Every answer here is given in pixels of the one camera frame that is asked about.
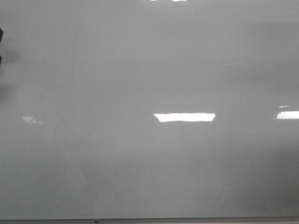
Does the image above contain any white glossy whiteboard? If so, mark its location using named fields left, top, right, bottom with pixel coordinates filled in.
left=0, top=0, right=299, bottom=219

